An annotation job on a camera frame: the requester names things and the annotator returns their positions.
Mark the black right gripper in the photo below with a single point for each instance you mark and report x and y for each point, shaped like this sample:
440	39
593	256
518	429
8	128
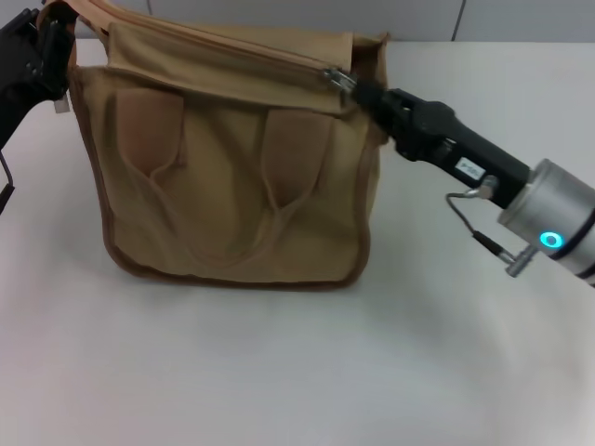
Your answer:
455	144

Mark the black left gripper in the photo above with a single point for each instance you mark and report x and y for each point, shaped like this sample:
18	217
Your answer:
18	69

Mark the silver metal zipper pull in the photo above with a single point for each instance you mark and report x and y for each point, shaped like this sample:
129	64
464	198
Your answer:
337	78

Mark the khaki canvas food bag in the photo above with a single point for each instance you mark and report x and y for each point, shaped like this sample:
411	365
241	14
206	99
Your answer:
223	209

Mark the small grey fabric tag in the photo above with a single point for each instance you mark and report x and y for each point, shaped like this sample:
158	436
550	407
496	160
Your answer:
61	104

